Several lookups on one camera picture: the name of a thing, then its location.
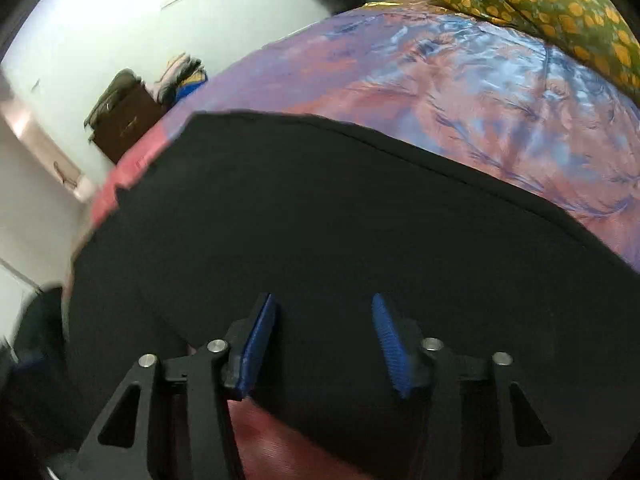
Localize green orange floral pillow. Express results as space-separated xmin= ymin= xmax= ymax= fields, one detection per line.
xmin=432 ymin=0 xmax=639 ymax=101

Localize pile of clothes on cabinet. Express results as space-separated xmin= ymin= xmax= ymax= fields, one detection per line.
xmin=146 ymin=53 xmax=208 ymax=108

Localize black pants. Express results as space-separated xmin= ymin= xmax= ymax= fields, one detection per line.
xmin=67 ymin=112 xmax=639 ymax=479

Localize dark green bag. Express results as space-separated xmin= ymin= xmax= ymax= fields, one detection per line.
xmin=84 ymin=68 xmax=141 ymax=129

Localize colourful satin bedspread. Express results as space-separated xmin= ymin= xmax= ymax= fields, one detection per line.
xmin=94 ymin=0 xmax=639 ymax=479

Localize dark wooden cabinet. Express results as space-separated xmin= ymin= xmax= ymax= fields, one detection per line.
xmin=91 ymin=84 xmax=166 ymax=164

